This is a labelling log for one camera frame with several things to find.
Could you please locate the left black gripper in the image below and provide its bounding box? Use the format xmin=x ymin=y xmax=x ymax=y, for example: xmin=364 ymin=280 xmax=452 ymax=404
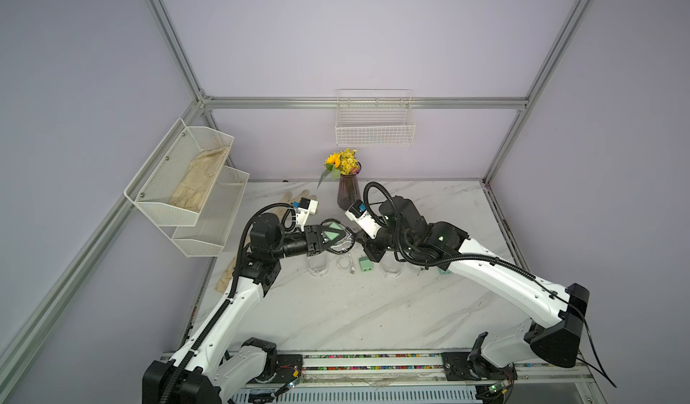
xmin=271 ymin=227 xmax=345 ymax=261

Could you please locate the green charger plug front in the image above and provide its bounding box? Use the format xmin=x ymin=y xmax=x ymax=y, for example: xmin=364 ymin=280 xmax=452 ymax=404
xmin=323 ymin=222 xmax=348 ymax=245

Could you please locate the green charger plug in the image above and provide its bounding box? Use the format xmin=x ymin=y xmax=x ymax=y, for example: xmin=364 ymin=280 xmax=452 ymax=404
xmin=323 ymin=222 xmax=348 ymax=245
xmin=359 ymin=257 xmax=374 ymax=273

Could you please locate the clear round case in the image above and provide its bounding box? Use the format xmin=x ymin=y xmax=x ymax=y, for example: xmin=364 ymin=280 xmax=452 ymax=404
xmin=307 ymin=256 xmax=329 ymax=276
xmin=379 ymin=258 xmax=403 ymax=278

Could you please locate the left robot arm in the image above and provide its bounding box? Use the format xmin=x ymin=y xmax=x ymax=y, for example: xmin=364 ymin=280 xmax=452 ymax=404
xmin=142 ymin=199 xmax=354 ymax=403

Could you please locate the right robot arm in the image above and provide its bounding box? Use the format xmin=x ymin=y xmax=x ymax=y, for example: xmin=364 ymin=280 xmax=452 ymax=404
xmin=346 ymin=182 xmax=593 ymax=382

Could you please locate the green charger plug centre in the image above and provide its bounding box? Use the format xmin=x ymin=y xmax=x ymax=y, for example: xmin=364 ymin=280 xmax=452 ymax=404
xmin=359 ymin=257 xmax=374 ymax=273

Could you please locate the white fabric glove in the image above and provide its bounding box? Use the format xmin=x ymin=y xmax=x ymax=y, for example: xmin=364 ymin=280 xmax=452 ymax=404
xmin=280 ymin=189 xmax=317 ymax=205

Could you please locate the dark ribbed vase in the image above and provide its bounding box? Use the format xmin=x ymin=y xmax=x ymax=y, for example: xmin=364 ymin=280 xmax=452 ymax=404
xmin=337 ymin=174 xmax=361 ymax=211

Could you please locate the yellow flower bouquet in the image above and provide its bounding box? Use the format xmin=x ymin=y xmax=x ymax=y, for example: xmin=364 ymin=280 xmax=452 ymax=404
xmin=318 ymin=148 xmax=362 ymax=185

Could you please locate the beige leather glove table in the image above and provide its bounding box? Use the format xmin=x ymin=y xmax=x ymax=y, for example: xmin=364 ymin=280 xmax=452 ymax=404
xmin=214 ymin=257 xmax=237 ymax=294

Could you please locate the lower white mesh basket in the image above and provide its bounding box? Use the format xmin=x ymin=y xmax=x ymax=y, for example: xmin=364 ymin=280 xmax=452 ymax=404
xmin=172 ymin=166 xmax=250 ymax=258

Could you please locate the white mesh basket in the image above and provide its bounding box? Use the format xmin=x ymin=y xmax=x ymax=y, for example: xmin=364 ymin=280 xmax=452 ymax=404
xmin=172 ymin=166 xmax=250 ymax=258
xmin=124 ymin=119 xmax=235 ymax=227

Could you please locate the beige glove in basket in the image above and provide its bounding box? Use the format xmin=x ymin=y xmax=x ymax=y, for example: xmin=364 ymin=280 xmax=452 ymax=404
xmin=169 ymin=146 xmax=230 ymax=213

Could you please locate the upper white mesh basket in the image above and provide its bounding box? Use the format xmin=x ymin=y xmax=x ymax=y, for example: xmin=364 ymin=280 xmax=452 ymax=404
xmin=124 ymin=119 xmax=235 ymax=227

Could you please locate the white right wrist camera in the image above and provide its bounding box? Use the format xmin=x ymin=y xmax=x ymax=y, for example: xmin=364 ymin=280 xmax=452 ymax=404
xmin=345 ymin=199 xmax=382 ymax=239

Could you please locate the white wire wall basket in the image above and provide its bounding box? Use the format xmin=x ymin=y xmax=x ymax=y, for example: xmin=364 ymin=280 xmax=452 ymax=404
xmin=335 ymin=89 xmax=416 ymax=147

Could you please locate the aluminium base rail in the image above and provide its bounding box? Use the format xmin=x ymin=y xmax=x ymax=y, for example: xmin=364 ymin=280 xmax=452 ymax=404
xmin=198 ymin=345 xmax=594 ymax=390

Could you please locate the aluminium cage frame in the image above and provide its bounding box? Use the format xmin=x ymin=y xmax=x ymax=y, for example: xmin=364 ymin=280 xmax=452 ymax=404
xmin=1 ymin=0 xmax=575 ymax=348

